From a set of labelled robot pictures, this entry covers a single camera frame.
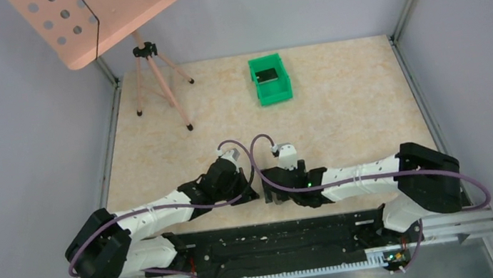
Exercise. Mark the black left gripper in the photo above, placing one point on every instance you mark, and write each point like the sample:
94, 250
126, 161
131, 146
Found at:
251, 196

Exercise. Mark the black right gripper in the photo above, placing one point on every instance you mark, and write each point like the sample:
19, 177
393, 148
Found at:
301, 168

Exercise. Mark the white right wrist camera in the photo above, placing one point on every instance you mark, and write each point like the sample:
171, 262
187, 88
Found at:
287, 156

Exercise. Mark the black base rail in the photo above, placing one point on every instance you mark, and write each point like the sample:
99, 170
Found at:
287, 246

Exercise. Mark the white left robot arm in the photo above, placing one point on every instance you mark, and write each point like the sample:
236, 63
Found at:
116, 244

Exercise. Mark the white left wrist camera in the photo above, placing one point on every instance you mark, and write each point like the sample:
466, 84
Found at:
231, 155

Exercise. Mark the black card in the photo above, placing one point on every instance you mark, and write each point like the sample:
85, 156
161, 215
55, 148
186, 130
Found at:
269, 74

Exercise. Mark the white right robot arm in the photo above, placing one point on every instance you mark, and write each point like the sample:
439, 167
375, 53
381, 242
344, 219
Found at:
425, 181

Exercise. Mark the pink music stand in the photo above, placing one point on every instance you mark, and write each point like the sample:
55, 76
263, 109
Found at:
81, 30

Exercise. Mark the green plastic bin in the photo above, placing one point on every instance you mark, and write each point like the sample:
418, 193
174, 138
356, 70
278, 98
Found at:
272, 82

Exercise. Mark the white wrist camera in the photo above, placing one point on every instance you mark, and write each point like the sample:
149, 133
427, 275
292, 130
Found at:
287, 156
231, 155

